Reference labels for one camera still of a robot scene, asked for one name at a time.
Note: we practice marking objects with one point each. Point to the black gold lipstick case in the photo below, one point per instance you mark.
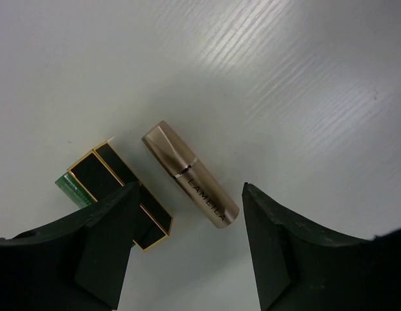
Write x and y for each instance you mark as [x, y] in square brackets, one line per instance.
[101, 171]

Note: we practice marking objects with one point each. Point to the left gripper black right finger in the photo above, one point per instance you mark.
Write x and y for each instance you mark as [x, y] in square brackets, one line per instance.
[301, 265]

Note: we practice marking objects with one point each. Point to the green lip balm tube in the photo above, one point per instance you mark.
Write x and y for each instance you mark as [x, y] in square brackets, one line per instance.
[74, 191]

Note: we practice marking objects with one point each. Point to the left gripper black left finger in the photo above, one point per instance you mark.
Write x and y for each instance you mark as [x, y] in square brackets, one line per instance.
[75, 263]

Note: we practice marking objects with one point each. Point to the rose gold lipstick tube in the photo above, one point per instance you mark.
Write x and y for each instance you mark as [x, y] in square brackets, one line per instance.
[183, 165]

